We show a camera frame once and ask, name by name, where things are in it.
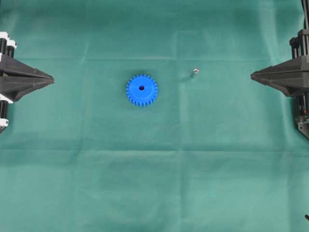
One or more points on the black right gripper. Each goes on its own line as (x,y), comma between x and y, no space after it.
(298,67)

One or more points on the blue plastic gear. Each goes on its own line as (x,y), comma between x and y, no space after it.
(141,90)

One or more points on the green table cloth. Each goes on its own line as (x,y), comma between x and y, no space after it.
(217,153)

